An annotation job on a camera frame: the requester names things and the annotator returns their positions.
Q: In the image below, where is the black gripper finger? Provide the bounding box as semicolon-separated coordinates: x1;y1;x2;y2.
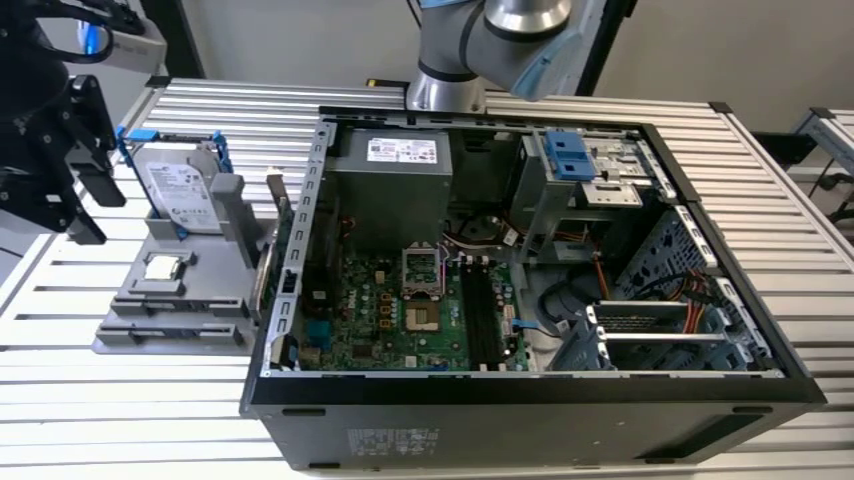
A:
66;74;128;209
0;164;110;246

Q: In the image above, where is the black RAM slot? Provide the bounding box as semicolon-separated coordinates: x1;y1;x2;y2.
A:
481;259;505;371
463;257;486;369

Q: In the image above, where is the blue disk carrier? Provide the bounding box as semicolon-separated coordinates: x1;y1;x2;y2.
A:
112;124;229;241

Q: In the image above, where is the silver hard disk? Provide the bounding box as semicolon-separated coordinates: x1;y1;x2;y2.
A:
130;142;222;234

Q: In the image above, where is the grey parts rack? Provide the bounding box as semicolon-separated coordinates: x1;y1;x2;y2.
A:
90;174;282;356

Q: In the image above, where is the grey power supply unit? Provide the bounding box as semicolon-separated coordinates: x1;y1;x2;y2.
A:
325;127;455;251

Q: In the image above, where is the metal socket cover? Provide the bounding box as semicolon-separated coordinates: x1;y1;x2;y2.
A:
402;242;446;297

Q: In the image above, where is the green motherboard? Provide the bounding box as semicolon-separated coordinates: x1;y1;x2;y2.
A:
297;249;535;372

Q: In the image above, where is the CPU socket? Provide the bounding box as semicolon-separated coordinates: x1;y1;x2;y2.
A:
403;297;443;335

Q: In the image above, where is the blue drive latch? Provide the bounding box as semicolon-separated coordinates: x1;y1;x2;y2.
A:
543;128;597;184

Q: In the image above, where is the black open PC case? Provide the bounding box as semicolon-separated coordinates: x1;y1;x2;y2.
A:
238;104;828;471

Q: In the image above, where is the slatted metal side table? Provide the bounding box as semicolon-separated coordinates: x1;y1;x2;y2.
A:
793;106;854;176

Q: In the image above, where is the black upright post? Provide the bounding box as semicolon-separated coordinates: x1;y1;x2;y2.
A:
143;0;206;79
577;0;636;97

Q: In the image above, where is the graphics card with bracket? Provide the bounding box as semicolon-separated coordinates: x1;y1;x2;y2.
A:
257;167;297;314

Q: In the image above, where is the thin orange wire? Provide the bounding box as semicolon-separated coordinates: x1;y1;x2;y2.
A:
590;252;610;301

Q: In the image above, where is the silver disk bay frame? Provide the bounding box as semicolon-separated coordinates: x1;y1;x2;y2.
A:
585;299;734;372

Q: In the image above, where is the red yellow wire bundle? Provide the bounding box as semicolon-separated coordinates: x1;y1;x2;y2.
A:
680;269;713;335

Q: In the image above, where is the thin black looped cable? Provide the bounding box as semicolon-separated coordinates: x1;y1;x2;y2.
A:
810;167;854;221

